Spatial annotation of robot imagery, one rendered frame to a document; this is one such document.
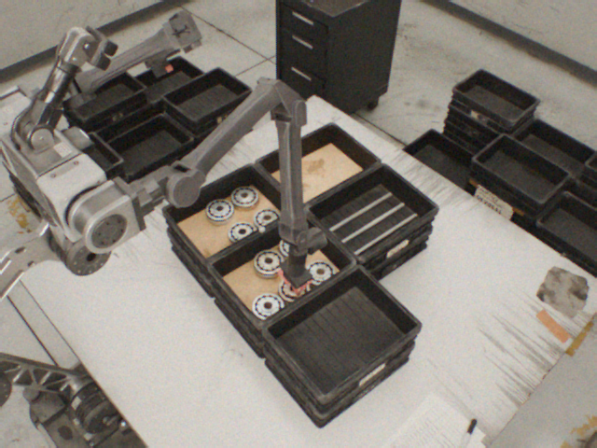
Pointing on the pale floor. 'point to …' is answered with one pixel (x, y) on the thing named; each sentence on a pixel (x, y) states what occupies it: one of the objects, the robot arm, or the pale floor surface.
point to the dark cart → (337, 49)
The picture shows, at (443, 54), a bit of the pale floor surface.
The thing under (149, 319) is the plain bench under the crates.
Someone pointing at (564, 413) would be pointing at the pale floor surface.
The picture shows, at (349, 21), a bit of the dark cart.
